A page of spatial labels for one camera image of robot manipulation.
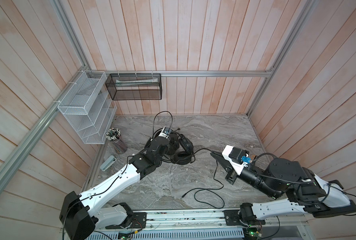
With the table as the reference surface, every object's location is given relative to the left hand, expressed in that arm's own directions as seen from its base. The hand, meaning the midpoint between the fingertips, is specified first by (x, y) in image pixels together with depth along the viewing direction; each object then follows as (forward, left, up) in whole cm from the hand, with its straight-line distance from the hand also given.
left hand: (158, 139), depth 77 cm
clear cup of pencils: (+7, +27, -6) cm, 28 cm away
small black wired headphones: (-18, -30, -23) cm, 42 cm away
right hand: (-20, -22, +21) cm, 36 cm away
